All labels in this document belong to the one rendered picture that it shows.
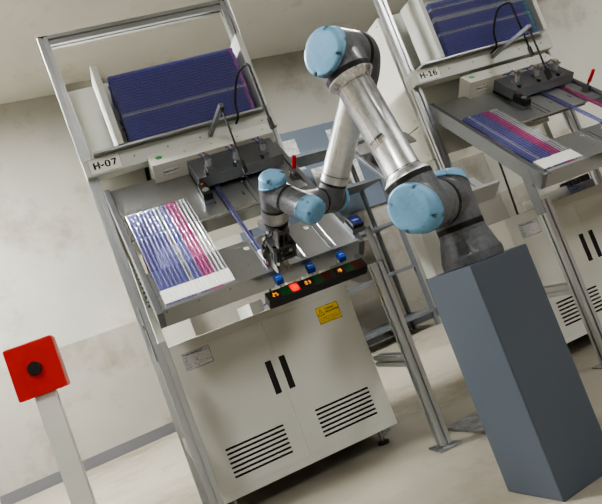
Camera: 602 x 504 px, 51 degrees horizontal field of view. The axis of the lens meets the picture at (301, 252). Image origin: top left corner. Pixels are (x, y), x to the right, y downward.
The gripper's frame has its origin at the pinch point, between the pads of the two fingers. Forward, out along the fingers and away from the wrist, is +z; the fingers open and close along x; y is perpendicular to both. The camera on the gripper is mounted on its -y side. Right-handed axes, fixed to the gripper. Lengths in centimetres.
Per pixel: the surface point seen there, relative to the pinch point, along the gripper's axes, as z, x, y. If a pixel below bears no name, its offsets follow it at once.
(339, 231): 5.0, 27.7, -11.4
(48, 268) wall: 180, -81, -267
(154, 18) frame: -36, 4, -124
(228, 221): 31, 6, -68
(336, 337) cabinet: 46, 21, -3
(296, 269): 5.8, 7.2, -2.3
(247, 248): 4.9, -2.9, -18.4
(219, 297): 5.8, -18.8, -2.4
